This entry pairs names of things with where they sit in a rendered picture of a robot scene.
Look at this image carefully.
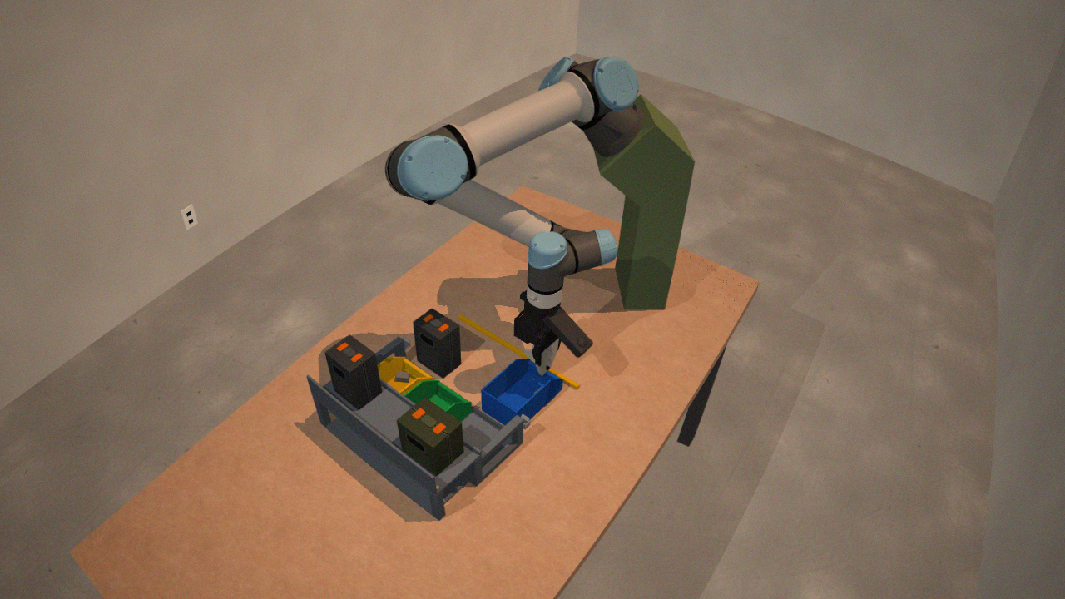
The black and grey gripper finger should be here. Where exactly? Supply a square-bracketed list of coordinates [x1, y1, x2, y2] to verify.
[524, 340, 548, 376]
[546, 338, 561, 371]

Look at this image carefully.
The grey metal shelf rack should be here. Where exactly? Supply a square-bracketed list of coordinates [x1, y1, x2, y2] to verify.
[306, 375, 531, 521]

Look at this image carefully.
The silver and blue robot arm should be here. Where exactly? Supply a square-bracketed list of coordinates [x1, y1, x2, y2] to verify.
[386, 56, 645, 309]

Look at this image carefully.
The green open bin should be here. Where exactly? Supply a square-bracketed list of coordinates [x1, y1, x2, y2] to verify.
[404, 381, 472, 422]

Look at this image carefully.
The blue bin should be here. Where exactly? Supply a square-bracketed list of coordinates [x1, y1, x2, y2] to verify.
[481, 359, 563, 426]

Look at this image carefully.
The yellow bar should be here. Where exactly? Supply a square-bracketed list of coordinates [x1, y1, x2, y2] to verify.
[458, 315, 580, 389]

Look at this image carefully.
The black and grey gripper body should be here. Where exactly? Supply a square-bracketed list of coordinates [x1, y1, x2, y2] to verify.
[514, 291, 561, 349]

